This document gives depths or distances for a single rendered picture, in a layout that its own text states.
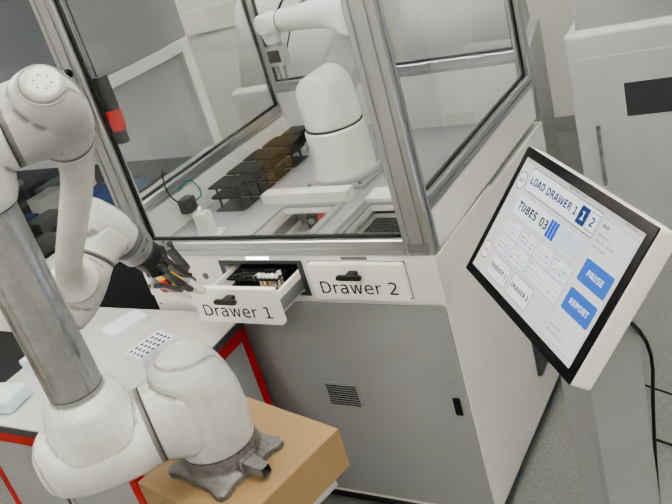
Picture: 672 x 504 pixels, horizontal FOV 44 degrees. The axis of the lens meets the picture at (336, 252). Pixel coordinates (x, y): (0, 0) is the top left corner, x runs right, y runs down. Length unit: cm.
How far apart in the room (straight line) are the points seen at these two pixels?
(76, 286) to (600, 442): 114
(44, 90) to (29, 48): 155
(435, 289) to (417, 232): 16
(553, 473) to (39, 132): 196
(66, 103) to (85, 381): 50
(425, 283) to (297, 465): 66
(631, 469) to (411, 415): 71
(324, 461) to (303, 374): 84
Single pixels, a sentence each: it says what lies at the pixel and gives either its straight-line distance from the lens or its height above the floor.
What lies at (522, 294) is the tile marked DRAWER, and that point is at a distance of 169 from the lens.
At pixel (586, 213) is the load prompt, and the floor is 116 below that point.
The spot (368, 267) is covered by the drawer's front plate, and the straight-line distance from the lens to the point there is 212.
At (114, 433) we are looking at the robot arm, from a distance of 156.
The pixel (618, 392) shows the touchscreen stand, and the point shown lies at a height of 76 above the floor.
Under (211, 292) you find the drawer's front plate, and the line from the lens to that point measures 228.
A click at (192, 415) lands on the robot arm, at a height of 104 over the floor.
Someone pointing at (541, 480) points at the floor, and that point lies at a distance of 274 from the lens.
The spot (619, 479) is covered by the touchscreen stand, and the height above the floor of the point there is 53.
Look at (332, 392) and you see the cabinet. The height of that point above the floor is 48.
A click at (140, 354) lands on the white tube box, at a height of 80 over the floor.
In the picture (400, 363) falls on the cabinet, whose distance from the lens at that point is 229.
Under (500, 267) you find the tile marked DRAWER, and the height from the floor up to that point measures 101.
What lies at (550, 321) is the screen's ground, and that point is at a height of 101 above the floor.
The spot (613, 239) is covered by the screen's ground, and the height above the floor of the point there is 115.
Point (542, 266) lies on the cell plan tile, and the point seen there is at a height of 106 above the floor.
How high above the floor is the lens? 187
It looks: 25 degrees down
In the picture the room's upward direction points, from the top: 17 degrees counter-clockwise
